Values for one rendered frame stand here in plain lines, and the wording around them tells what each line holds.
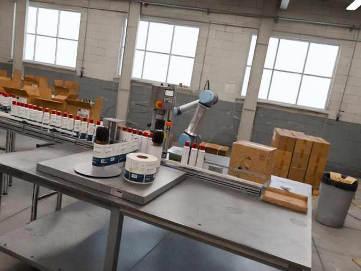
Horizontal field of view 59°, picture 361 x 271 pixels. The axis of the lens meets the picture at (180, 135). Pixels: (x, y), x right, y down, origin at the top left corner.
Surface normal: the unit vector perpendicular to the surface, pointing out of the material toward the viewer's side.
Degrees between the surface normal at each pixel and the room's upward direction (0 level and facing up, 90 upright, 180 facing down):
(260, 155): 90
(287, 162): 91
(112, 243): 90
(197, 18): 90
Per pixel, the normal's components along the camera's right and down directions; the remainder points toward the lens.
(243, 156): -0.52, 0.07
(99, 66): -0.23, 0.14
